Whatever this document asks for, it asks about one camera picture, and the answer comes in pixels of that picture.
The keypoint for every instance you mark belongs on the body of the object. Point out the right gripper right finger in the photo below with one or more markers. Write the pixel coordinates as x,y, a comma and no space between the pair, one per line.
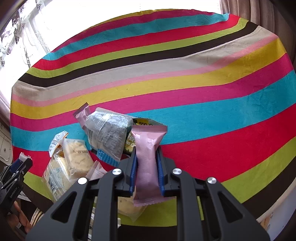
206,210

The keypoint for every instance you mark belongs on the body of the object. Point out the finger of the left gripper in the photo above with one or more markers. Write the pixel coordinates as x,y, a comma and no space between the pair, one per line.
17,169
14,174

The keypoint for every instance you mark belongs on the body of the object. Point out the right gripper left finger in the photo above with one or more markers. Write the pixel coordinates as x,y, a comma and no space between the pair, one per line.
88,208

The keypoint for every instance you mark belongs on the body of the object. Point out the round bread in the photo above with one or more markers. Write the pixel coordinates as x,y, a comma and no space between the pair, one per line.
56,176

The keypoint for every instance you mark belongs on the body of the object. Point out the white pastry packet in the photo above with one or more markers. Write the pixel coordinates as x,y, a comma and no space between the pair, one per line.
125,205
77,158

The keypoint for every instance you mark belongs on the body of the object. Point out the pink snack bar wrapper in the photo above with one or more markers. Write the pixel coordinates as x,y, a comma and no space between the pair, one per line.
147,183

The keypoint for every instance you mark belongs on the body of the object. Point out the blue white snack bag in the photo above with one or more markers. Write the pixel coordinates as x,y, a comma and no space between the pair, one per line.
107,132

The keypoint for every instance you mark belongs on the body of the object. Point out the green yellow snack packet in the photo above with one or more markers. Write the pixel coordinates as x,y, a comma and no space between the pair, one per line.
133,132

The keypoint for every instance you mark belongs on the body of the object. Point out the white purple storage box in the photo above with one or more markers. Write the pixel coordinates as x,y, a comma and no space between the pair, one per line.
277,217

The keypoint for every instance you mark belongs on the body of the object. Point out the person's left hand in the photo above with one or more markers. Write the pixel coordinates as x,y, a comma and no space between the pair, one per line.
14,219

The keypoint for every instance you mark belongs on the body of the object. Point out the striped plush cushion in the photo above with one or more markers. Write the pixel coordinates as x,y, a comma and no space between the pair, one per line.
37,215

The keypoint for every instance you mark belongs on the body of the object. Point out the colourful striped tablecloth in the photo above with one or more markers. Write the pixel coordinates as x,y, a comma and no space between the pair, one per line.
224,87

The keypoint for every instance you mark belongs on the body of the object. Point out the floral lace sheer curtain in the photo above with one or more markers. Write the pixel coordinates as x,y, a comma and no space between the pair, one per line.
14,30

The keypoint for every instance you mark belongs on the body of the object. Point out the pink curtain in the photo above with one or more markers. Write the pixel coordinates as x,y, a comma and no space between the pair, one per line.
265,14

